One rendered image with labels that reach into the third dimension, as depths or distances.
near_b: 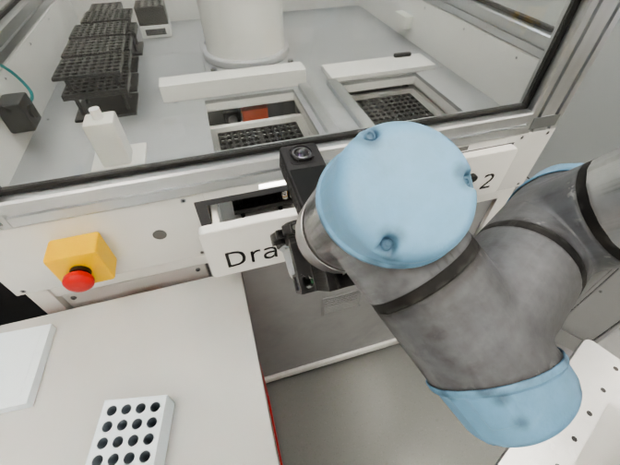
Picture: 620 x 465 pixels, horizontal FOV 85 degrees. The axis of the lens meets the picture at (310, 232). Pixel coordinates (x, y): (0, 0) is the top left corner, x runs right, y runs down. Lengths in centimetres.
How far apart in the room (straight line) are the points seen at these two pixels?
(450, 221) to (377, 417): 121
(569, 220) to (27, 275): 71
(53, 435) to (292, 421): 84
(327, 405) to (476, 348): 116
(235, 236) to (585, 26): 62
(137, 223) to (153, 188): 8
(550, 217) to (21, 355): 71
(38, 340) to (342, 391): 97
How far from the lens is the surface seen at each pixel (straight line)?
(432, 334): 20
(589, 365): 72
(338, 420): 134
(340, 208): 16
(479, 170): 75
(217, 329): 62
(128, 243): 64
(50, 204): 59
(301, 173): 37
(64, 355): 70
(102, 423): 58
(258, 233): 54
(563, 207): 28
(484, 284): 20
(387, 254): 16
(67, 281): 60
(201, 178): 54
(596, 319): 154
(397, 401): 138
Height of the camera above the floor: 130
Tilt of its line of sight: 47 degrees down
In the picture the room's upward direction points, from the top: straight up
